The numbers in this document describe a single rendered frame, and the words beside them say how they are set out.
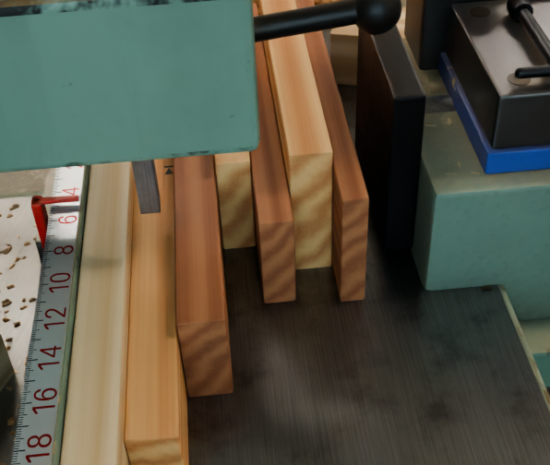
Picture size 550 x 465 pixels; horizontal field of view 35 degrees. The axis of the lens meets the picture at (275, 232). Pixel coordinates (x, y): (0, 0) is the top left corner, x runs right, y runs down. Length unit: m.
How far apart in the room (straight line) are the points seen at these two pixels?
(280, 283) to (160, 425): 0.11
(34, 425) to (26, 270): 0.30
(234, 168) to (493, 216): 0.12
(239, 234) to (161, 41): 0.16
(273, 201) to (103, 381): 0.12
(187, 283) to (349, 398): 0.08
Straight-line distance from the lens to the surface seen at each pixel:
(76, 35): 0.32
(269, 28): 0.35
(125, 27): 0.31
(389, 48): 0.42
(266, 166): 0.42
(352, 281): 0.41
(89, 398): 0.33
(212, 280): 0.37
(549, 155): 0.41
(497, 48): 0.42
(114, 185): 0.42
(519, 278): 0.44
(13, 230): 0.65
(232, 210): 0.43
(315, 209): 0.41
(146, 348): 0.36
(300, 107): 0.42
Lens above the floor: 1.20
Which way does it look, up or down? 41 degrees down
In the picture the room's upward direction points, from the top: 3 degrees counter-clockwise
